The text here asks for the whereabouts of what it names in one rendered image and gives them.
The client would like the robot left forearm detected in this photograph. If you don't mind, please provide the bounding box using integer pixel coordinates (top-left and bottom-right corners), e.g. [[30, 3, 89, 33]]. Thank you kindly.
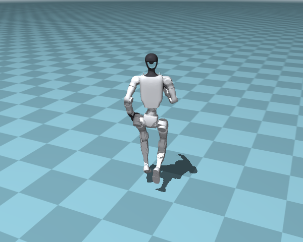
[[124, 102, 134, 116]]

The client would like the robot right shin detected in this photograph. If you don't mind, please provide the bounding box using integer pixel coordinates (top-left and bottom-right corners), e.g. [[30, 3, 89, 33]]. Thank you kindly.
[[156, 141, 167, 168]]

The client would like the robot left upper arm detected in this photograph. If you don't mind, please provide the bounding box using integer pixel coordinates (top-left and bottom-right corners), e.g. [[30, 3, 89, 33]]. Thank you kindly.
[[124, 76, 141, 104]]

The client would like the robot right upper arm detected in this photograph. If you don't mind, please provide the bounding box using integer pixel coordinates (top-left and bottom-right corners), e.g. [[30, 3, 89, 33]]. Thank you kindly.
[[162, 76, 178, 104]]

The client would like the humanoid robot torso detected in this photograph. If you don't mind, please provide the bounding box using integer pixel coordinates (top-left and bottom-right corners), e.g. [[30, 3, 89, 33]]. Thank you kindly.
[[139, 73, 163, 128]]

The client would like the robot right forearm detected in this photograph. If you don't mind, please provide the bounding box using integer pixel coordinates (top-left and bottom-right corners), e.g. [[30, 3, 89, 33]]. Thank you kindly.
[[163, 87, 170, 98]]

